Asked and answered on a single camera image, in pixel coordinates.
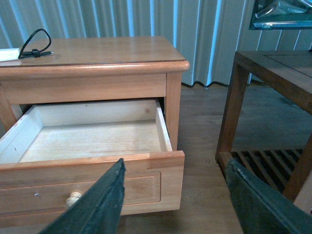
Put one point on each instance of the pale pleated curtain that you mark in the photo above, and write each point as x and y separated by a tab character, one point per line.
206	32

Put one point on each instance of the round drawer knob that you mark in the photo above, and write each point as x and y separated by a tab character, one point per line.
72	199

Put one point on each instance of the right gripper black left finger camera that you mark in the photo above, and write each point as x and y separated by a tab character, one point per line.
98	210

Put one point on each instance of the wooden drawer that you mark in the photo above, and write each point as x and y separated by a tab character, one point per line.
54	150

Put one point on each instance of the light wooden nightstand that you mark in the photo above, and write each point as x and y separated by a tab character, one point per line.
90	69

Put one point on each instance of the white charger adapter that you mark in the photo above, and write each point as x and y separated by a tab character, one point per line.
9	54

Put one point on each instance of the dark wooden side table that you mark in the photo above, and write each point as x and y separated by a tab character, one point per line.
290	74

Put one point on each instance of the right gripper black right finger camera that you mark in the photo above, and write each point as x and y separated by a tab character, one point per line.
261	209

